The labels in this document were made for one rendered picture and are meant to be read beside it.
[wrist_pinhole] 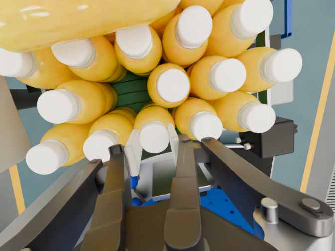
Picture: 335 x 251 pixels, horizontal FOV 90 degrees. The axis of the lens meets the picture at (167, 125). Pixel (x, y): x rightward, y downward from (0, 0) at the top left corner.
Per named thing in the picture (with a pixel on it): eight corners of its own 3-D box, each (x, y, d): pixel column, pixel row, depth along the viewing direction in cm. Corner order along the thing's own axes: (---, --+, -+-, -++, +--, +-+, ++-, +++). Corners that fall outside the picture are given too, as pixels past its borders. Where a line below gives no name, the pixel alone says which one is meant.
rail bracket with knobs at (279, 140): (229, 144, 43) (252, 162, 33) (227, 117, 41) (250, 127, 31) (266, 137, 43) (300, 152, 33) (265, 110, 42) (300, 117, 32)
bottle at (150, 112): (170, 126, 41) (183, 157, 23) (142, 130, 41) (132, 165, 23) (166, 97, 40) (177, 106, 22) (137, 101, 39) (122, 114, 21)
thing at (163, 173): (154, 172, 40) (154, 209, 28) (152, 163, 40) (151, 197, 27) (195, 164, 40) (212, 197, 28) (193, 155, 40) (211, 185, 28)
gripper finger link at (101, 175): (126, 180, 14) (90, 187, 14) (133, 156, 19) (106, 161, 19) (122, 164, 14) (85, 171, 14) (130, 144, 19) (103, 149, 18)
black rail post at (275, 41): (246, 59, 38) (269, 52, 31) (246, 45, 38) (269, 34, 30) (255, 57, 39) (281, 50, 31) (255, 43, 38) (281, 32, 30)
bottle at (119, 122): (104, 122, 40) (62, 151, 22) (122, 98, 39) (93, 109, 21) (128, 139, 41) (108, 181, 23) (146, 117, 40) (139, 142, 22)
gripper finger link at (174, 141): (170, 139, 15) (178, 137, 15) (166, 122, 22) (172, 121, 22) (176, 168, 16) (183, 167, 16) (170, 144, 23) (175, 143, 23)
